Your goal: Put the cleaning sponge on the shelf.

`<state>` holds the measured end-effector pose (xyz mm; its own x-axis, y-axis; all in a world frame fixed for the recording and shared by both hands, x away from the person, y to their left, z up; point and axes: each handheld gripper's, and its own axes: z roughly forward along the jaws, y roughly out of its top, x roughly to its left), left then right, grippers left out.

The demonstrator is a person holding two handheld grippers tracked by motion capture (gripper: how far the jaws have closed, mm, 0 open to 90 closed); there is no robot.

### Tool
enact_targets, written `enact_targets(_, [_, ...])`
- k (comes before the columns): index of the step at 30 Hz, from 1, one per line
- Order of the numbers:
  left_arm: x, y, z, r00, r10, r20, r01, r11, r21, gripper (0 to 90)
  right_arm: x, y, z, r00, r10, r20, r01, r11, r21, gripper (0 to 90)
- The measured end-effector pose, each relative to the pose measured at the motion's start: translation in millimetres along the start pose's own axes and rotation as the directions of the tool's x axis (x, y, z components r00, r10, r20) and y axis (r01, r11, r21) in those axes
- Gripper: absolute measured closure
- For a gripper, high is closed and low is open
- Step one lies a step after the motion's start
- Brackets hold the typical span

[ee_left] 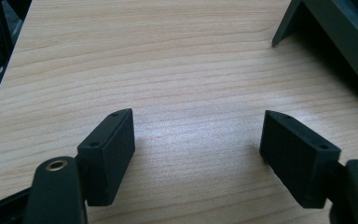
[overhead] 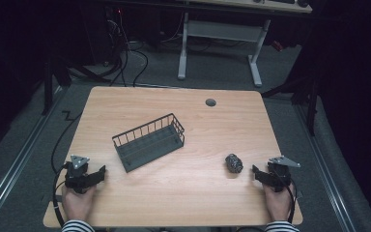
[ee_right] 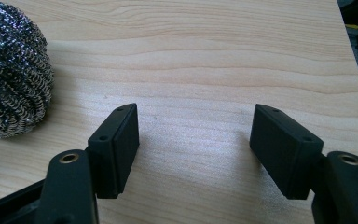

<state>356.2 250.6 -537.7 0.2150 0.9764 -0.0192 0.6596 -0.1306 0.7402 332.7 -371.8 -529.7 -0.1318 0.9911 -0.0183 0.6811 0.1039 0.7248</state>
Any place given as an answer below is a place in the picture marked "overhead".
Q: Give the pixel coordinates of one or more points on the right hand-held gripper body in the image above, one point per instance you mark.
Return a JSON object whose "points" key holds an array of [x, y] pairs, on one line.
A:
{"points": [[280, 175]]}

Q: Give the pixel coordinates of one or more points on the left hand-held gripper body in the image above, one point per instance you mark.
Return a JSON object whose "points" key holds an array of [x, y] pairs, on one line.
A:
{"points": [[77, 175]]}

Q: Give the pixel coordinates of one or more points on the person's right hand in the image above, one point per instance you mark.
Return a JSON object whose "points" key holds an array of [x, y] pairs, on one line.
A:
{"points": [[278, 204]]}

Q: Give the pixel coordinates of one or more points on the person's left hand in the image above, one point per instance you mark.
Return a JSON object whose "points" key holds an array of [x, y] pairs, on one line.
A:
{"points": [[78, 206]]}

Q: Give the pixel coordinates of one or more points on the dark crumpled ball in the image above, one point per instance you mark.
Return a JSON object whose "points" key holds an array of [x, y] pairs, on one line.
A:
{"points": [[234, 163]]}

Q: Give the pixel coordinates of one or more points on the black metal stand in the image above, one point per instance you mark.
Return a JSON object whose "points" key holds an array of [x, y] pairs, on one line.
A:
{"points": [[310, 103], [50, 83]]}

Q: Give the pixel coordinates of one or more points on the round grey table grommet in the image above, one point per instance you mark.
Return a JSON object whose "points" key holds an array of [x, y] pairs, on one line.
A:
{"points": [[210, 102]]}

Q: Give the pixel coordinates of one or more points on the metal floor rail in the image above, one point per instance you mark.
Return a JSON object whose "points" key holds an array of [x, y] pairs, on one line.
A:
{"points": [[327, 170], [16, 164]]}

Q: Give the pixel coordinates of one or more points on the white frame desk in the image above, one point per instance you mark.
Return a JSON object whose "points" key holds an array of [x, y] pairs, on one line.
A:
{"points": [[222, 30]]}

